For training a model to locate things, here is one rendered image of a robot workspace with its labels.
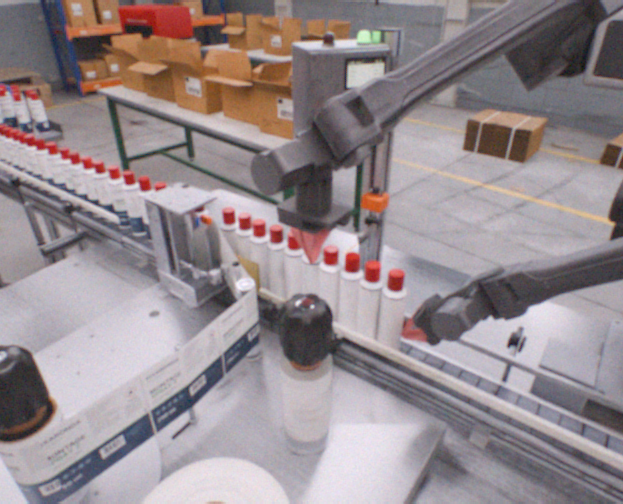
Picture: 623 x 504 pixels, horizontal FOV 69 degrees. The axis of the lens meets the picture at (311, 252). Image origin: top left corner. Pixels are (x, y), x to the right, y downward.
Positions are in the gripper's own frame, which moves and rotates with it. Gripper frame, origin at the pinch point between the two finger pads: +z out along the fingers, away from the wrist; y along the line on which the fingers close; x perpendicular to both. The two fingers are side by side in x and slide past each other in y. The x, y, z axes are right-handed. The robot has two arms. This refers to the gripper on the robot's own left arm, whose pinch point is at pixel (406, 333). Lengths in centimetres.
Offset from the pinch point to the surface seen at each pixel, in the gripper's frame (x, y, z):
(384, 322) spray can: -5.0, 3.1, 0.1
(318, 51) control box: -52, -1, -26
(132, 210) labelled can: -72, 2, 55
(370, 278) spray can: -14.1, 2.3, -4.0
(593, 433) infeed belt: 32.4, -1.9, -18.4
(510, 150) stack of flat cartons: 3, -391, 106
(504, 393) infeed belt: 20.2, -1.8, -8.5
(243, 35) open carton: -295, -358, 238
